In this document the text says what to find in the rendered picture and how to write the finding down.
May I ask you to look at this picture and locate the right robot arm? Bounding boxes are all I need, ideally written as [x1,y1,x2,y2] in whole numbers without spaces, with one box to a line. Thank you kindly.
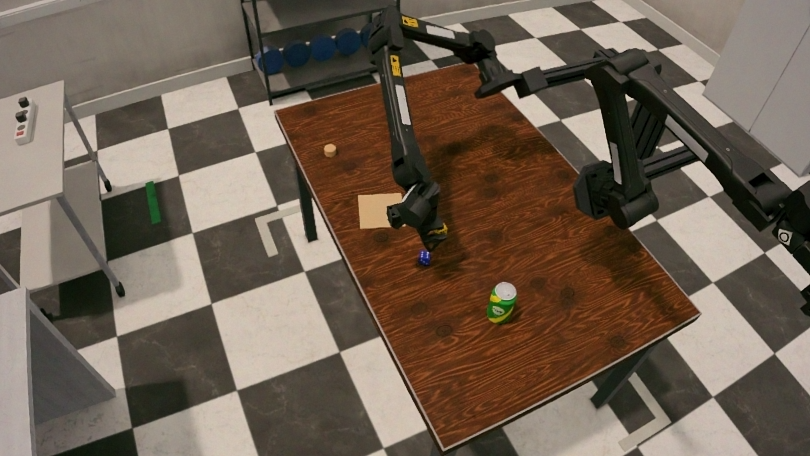
[367,5,514,229]

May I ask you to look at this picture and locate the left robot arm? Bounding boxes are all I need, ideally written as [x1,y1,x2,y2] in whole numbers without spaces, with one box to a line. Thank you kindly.
[584,48,810,254]

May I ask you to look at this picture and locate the green soda can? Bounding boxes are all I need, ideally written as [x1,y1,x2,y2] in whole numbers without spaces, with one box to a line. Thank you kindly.
[487,283,517,324]

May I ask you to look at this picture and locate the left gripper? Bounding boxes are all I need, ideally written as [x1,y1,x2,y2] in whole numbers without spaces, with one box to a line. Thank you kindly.
[792,239,810,317]

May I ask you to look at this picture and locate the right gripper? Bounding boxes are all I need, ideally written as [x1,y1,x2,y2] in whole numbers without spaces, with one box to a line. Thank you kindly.
[416,205,446,253]

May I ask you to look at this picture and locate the tan mat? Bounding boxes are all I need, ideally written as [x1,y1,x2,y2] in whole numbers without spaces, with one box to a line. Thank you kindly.
[358,193,402,229]

